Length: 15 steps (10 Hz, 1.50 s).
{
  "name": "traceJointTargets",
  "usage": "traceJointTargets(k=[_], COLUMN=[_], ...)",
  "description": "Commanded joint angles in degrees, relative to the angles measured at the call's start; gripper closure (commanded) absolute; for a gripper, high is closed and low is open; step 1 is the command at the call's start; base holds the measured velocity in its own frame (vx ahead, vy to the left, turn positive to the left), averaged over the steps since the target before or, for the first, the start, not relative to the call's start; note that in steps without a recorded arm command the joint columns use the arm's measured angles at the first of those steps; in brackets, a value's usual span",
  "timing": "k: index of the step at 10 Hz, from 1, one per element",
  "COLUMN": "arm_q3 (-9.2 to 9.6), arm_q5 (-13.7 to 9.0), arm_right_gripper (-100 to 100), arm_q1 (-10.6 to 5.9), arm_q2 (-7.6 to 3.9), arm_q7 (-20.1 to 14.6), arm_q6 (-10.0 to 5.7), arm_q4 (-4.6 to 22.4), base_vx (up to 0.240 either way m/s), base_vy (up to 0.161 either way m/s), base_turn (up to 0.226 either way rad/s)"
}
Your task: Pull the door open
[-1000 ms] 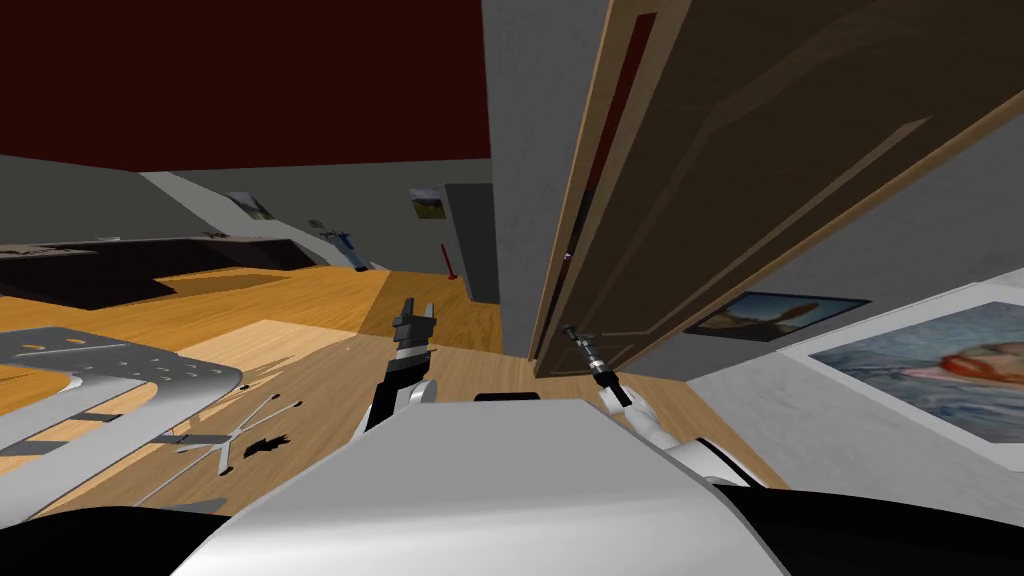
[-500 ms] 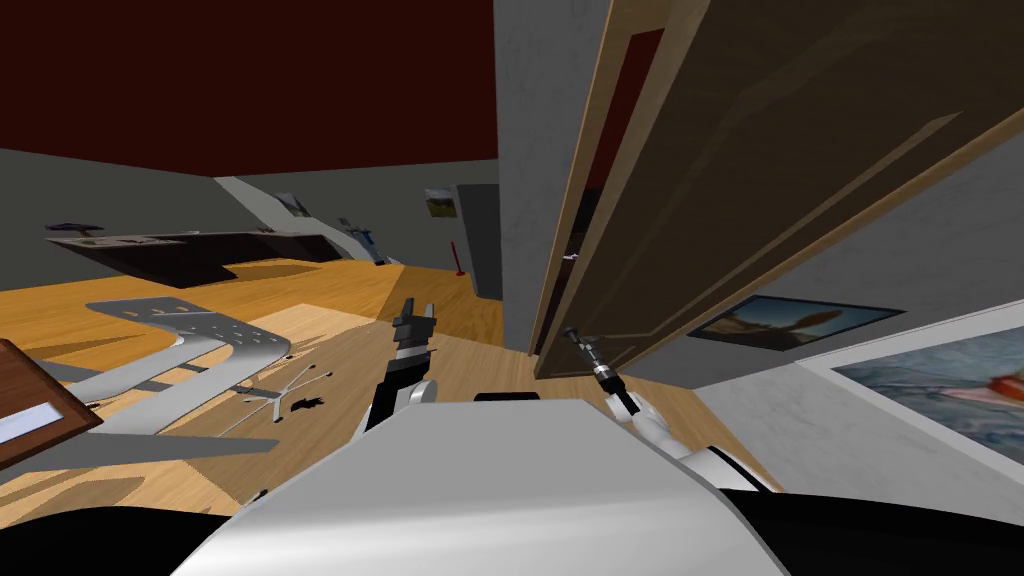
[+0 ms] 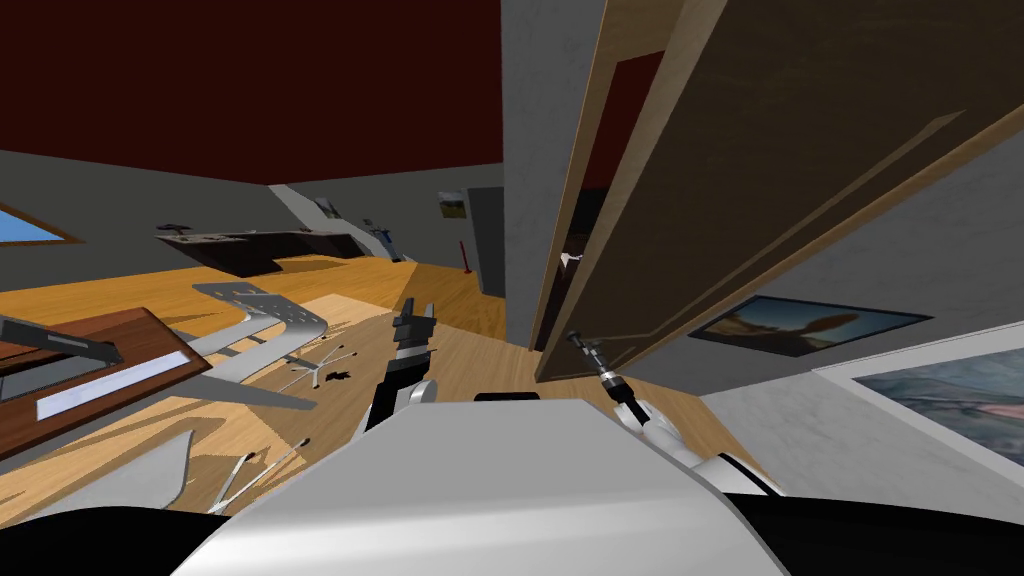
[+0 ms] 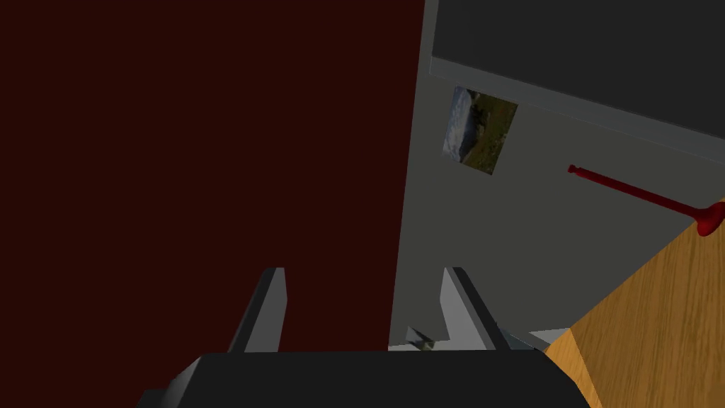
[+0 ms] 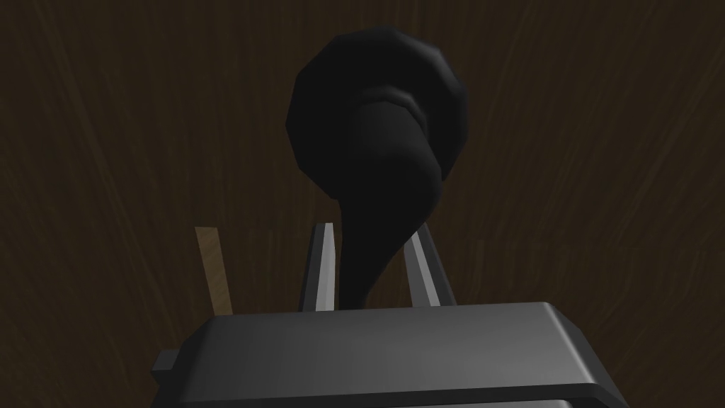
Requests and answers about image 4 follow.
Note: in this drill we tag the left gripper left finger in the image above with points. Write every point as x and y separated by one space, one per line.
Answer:
266 317

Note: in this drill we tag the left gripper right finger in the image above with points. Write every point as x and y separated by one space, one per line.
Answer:
464 317

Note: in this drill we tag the wooden cabinet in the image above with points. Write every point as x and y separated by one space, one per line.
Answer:
651 323

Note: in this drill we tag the landscape picture on wall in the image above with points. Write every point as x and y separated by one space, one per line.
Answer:
480 130

